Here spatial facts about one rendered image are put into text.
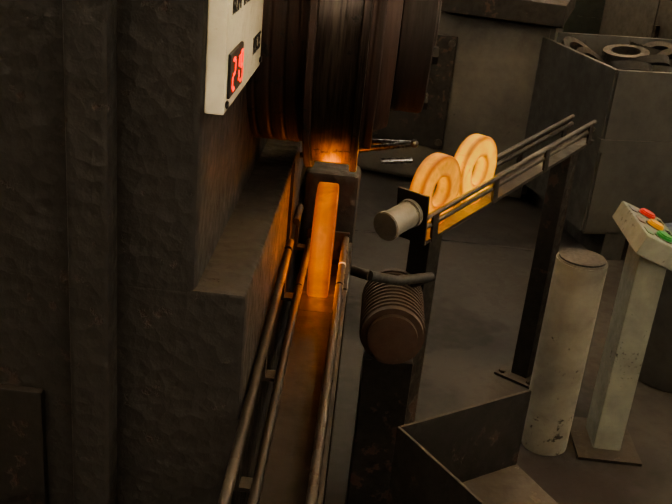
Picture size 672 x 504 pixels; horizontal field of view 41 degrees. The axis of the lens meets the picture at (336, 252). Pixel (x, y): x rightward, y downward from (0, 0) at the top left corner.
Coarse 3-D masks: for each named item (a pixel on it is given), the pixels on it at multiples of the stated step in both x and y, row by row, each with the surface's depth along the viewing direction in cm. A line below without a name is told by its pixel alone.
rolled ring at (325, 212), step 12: (324, 192) 138; (336, 192) 139; (324, 204) 136; (336, 204) 137; (324, 216) 135; (336, 216) 151; (312, 228) 135; (324, 228) 135; (312, 240) 135; (324, 240) 135; (312, 252) 135; (324, 252) 135; (312, 264) 136; (324, 264) 136; (312, 276) 137; (324, 276) 137; (312, 288) 139; (324, 288) 139
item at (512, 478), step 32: (448, 416) 106; (480, 416) 109; (512, 416) 112; (416, 448) 100; (448, 448) 108; (480, 448) 112; (512, 448) 115; (416, 480) 101; (448, 480) 95; (480, 480) 113; (512, 480) 114
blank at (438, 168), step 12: (432, 156) 183; (444, 156) 183; (420, 168) 182; (432, 168) 181; (444, 168) 184; (456, 168) 188; (420, 180) 181; (432, 180) 182; (444, 180) 188; (456, 180) 190; (420, 192) 180; (432, 192) 183; (444, 192) 189; (456, 192) 192; (432, 204) 185
